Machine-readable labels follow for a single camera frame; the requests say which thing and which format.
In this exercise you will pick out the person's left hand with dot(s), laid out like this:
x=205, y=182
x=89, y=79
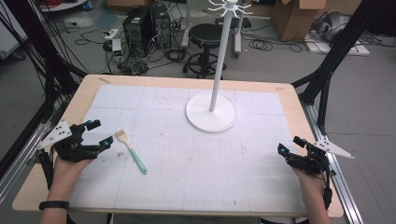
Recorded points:
x=65, y=179

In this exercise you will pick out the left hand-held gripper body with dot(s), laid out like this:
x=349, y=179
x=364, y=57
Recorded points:
x=74, y=151

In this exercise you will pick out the large cardboard box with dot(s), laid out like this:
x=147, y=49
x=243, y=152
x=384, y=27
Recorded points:
x=294, y=20

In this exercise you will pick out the white metal stand leg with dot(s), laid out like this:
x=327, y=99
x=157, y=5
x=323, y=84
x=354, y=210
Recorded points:
x=237, y=37
x=186, y=28

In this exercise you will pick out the slim black computer tower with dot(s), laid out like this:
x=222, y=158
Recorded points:
x=162, y=26

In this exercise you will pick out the white grid mat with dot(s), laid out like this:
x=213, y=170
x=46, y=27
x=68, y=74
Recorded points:
x=193, y=168

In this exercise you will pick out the person's right hand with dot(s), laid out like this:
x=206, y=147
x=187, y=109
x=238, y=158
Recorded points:
x=313, y=186

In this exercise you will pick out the white round table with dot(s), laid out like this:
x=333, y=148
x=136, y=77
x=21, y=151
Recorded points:
x=63, y=5

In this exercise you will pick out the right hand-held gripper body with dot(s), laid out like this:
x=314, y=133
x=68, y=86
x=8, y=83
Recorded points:
x=313, y=161

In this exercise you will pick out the wooden table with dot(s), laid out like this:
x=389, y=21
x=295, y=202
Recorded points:
x=40, y=189

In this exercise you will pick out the black round stool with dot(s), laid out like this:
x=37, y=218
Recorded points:
x=205, y=35

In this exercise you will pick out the aluminium rail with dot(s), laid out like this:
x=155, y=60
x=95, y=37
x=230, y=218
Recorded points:
x=342, y=189
x=18, y=168

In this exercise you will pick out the large black computer tower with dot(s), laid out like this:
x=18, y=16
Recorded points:
x=137, y=29

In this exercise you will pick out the grey rounded device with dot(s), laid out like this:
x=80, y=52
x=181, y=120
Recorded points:
x=333, y=26

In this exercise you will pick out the black frame strut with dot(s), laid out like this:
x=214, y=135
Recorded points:
x=46, y=62
x=330, y=62

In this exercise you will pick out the small white box green light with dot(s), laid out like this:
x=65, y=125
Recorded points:
x=116, y=47

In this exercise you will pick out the black wristband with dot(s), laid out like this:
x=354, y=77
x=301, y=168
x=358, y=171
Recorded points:
x=54, y=205

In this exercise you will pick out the white flat board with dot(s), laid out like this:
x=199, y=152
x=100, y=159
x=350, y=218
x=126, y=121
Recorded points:
x=339, y=49

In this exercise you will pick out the white power strip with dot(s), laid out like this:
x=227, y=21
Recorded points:
x=111, y=33

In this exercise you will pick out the white hook stand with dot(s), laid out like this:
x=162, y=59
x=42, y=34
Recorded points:
x=218, y=77

